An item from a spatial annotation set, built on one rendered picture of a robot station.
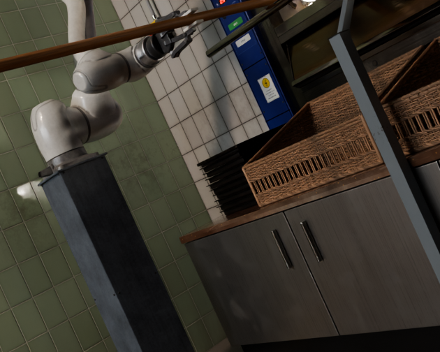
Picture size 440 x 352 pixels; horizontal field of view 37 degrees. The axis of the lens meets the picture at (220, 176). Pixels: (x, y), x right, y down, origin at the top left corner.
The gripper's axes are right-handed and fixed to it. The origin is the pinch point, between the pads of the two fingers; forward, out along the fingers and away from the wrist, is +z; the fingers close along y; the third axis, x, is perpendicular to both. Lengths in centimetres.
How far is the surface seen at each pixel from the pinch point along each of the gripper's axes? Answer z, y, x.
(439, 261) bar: 39, 89, -8
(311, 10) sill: -11, 4, -69
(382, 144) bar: 38, 56, -8
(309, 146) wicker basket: 5, 49, -19
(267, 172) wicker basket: -17, 51, -19
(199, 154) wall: -108, 34, -70
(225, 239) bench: -47, 68, -15
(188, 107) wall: -100, 11, -70
